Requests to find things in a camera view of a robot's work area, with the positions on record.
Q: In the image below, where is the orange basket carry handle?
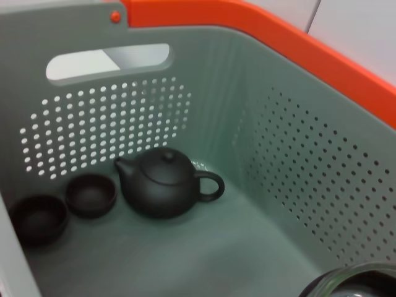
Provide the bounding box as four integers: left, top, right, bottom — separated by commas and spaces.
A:
110, 0, 396, 131

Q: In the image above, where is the black clay teapot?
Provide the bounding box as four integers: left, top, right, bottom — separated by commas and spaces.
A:
113, 147, 226, 220

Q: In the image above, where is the glass cup with black handle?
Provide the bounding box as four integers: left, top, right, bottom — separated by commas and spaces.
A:
296, 262, 396, 297

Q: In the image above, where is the grey-green perforated storage basket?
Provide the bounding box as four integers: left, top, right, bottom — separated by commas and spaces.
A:
0, 0, 396, 297

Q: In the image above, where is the small black clay teacup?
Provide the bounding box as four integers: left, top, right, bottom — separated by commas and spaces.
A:
8, 194, 69, 247
64, 173, 118, 219

